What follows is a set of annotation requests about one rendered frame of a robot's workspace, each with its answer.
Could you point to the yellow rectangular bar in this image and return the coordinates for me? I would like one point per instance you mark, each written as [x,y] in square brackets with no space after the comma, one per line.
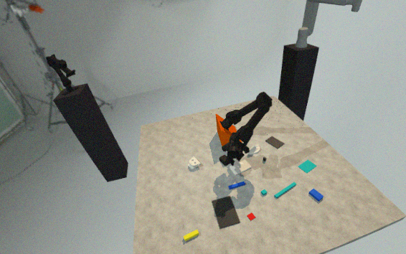
[191,235]

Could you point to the teal flat square plate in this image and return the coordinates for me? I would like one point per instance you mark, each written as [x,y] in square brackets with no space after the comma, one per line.
[307,166]

